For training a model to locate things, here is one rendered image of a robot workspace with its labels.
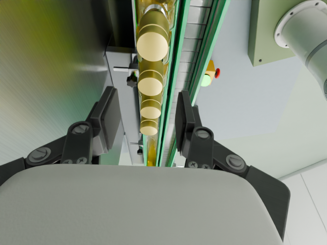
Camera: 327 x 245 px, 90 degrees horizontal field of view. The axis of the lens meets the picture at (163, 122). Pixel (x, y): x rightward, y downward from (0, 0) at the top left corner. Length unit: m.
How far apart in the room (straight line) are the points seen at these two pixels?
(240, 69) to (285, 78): 0.22
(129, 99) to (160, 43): 0.51
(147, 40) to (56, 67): 0.13
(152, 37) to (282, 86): 0.83
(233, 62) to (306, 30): 0.27
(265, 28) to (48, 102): 0.58
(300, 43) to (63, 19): 0.51
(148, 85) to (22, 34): 0.13
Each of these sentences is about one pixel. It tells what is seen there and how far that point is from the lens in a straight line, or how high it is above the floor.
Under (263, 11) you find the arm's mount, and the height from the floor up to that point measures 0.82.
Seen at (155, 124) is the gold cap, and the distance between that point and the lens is 0.31.
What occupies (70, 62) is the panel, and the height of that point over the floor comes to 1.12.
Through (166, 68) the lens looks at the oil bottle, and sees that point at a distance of 0.31.
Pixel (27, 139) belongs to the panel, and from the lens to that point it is 0.22.
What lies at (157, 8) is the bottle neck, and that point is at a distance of 0.24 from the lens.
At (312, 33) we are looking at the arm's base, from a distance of 0.56.
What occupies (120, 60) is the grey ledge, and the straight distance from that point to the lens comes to 0.56.
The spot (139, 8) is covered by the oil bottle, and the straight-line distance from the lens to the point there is 0.25.
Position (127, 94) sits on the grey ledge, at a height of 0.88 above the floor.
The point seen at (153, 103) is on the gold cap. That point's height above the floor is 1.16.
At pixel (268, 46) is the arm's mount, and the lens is 0.67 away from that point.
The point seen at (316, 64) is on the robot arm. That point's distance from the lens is 0.51.
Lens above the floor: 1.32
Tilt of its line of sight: 34 degrees down
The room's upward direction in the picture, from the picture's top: 179 degrees counter-clockwise
